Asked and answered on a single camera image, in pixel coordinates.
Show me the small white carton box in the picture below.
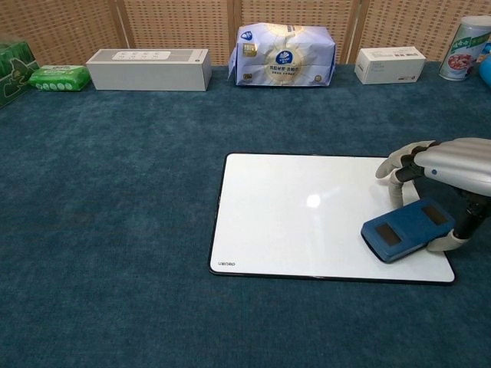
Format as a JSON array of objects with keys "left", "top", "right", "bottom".
[{"left": 354, "top": 46, "right": 427, "bottom": 85}]

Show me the green tea packet display box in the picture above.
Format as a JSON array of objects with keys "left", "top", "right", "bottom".
[{"left": 0, "top": 40, "right": 41, "bottom": 110}]

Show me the blue whiteboard eraser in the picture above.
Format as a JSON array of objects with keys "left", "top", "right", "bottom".
[{"left": 360, "top": 198, "right": 456, "bottom": 264}]

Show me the bamboo folding screen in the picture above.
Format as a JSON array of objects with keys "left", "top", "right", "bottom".
[{"left": 0, "top": 0, "right": 491, "bottom": 67}]

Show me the green wet wipes pack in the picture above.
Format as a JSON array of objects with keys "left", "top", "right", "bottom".
[{"left": 29, "top": 64, "right": 91, "bottom": 93}]

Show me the pale blue tissue pack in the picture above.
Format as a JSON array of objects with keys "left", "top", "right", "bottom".
[{"left": 227, "top": 23, "right": 338, "bottom": 88}]

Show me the blue carpet table cover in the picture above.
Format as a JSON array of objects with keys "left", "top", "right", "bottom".
[{"left": 0, "top": 61, "right": 491, "bottom": 368}]

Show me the long white power strip box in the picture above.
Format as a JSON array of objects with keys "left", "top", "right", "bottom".
[{"left": 85, "top": 48, "right": 213, "bottom": 92}]

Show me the blue detergent pump bottle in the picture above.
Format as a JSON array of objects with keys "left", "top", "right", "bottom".
[{"left": 477, "top": 44, "right": 491, "bottom": 87}]

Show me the white rectangular whiteboard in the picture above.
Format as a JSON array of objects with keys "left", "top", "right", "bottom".
[{"left": 208, "top": 152, "right": 457, "bottom": 287}]

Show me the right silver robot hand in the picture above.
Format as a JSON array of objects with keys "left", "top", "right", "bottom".
[{"left": 374, "top": 137, "right": 491, "bottom": 253}]

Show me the white-lidded wipes canister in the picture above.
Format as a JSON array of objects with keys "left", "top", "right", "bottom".
[{"left": 438, "top": 15, "right": 491, "bottom": 81}]

